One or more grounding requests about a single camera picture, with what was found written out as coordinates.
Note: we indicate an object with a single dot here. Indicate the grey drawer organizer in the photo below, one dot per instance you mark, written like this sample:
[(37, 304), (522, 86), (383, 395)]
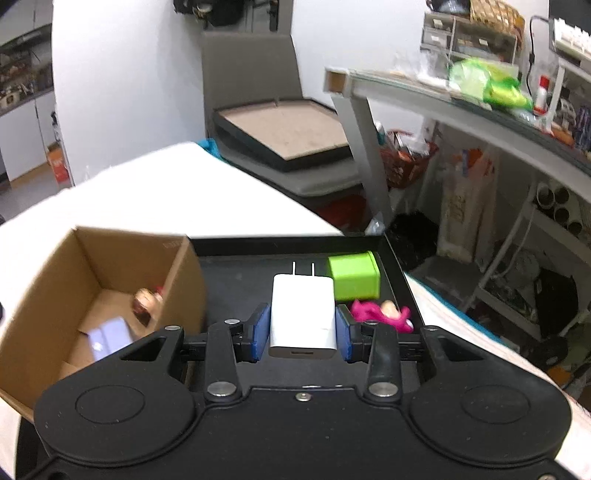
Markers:
[(461, 41)]

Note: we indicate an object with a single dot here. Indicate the green box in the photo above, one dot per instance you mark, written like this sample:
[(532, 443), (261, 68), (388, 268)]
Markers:
[(353, 277)]

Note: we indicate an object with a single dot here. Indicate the red basket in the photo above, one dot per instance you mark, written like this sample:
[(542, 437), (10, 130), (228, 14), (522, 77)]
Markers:
[(406, 166)]

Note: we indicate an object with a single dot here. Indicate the white keyboard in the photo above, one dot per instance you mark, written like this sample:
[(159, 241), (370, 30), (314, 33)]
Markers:
[(577, 39)]

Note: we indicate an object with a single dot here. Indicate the teal cloth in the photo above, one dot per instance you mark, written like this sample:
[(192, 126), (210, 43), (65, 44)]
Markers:
[(212, 148)]

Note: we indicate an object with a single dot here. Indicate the brown-haired doll figure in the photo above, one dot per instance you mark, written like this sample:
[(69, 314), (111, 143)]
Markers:
[(145, 304)]

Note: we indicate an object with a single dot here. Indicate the red capped white bottle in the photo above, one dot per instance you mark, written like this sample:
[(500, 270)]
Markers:
[(543, 97)]

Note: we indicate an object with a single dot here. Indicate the white cabinet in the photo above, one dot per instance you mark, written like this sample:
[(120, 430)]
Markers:
[(27, 138)]

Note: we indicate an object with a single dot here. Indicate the white cardboard tube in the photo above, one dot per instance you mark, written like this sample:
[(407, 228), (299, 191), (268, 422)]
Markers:
[(545, 196), (563, 196), (575, 227), (561, 213)]

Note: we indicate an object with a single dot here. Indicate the black framed board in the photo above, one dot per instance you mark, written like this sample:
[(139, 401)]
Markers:
[(281, 129)]

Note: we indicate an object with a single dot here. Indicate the grey desk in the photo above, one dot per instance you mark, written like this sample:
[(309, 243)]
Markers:
[(415, 102)]

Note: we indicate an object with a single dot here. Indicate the woven basket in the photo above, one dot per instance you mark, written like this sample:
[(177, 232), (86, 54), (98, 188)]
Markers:
[(496, 14)]

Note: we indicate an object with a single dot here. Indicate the white plastic bag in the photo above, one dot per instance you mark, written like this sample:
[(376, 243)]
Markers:
[(461, 207)]

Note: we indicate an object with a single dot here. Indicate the white charger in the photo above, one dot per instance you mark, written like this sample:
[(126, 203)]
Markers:
[(302, 318)]

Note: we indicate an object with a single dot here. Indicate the black jacket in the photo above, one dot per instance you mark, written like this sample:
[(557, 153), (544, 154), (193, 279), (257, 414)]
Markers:
[(221, 11)]

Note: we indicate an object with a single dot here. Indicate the brown cardboard box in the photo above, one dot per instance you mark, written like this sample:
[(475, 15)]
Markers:
[(41, 295)]

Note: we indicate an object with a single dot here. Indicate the purple charger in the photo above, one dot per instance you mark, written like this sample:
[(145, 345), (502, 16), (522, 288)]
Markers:
[(108, 339)]

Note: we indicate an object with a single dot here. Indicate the white desk shelf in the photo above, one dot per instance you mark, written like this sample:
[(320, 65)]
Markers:
[(561, 78)]

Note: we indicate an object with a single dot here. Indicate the green tissue packet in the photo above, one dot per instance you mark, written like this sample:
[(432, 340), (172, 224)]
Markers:
[(475, 76)]

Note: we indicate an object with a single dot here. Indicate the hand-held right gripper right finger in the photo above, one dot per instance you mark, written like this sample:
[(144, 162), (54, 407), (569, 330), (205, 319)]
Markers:
[(344, 334)]

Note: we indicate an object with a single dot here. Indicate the orange box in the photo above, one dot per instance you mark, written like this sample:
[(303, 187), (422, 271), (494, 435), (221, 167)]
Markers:
[(57, 166)]

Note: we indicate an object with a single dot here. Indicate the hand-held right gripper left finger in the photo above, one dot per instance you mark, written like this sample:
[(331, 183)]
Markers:
[(261, 332)]

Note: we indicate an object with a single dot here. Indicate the black tray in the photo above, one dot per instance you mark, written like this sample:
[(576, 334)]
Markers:
[(231, 286)]

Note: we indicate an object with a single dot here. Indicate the grey chair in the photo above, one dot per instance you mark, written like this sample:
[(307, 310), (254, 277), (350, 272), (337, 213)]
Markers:
[(249, 69)]

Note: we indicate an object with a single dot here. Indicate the pink toy figure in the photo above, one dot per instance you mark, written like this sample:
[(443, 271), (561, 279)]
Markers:
[(374, 314)]

